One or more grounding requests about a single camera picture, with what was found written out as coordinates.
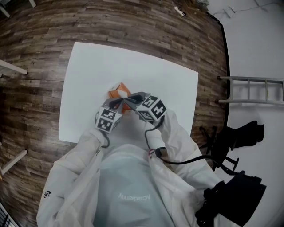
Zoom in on person's left forearm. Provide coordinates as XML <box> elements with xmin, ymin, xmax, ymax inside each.
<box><xmin>77</xmin><ymin>127</ymin><xmax>111</xmax><ymax>156</ymax></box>

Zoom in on white table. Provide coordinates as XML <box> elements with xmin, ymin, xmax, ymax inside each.
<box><xmin>59</xmin><ymin>42</ymin><xmax>199</xmax><ymax>147</ymax></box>

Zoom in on orange tissue box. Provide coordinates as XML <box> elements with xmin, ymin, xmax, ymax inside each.
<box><xmin>107</xmin><ymin>82</ymin><xmax>134</xmax><ymax>115</ymax></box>

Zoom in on black office chair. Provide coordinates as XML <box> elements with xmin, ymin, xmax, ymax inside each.
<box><xmin>198</xmin><ymin>121</ymin><xmax>265</xmax><ymax>176</ymax></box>

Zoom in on person's torso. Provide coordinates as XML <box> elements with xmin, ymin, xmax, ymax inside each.
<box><xmin>36</xmin><ymin>127</ymin><xmax>225</xmax><ymax>227</ymax></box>

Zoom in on person's right forearm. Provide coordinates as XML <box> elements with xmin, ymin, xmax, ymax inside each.
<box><xmin>155</xmin><ymin>108</ymin><xmax>200</xmax><ymax>160</ymax></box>

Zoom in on white wall socket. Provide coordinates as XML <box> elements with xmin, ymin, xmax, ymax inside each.
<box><xmin>224</xmin><ymin>6</ymin><xmax>236</xmax><ymax>18</ymax></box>

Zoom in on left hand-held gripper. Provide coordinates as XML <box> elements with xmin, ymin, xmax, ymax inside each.
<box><xmin>95</xmin><ymin>98</ymin><xmax>126</xmax><ymax>134</ymax></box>

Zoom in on brown cardboard box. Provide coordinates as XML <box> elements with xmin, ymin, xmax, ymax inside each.
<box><xmin>184</xmin><ymin>4</ymin><xmax>200</xmax><ymax>13</ymax></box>

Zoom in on black cable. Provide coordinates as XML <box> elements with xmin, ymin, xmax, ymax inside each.
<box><xmin>101</xmin><ymin>132</ymin><xmax>111</xmax><ymax>149</ymax></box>
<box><xmin>144</xmin><ymin>117</ymin><xmax>222</xmax><ymax>166</ymax></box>

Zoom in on black metal railing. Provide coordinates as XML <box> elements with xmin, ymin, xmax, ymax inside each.
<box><xmin>0</xmin><ymin>206</ymin><xmax>16</xmax><ymax>227</ymax></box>

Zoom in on dark grey equipment box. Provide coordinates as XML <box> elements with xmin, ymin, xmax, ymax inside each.
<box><xmin>224</xmin><ymin>170</ymin><xmax>267</xmax><ymax>227</ymax></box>

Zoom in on white ladder frame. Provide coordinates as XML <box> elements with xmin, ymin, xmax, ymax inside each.
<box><xmin>217</xmin><ymin>75</ymin><xmax>284</xmax><ymax>105</ymax></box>

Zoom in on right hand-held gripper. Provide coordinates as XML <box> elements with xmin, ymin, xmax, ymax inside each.
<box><xmin>127</xmin><ymin>91</ymin><xmax>167</xmax><ymax>122</ymax></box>

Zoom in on wooden top table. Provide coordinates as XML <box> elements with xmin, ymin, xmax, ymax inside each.
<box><xmin>0</xmin><ymin>59</ymin><xmax>28</xmax><ymax>181</ymax></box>

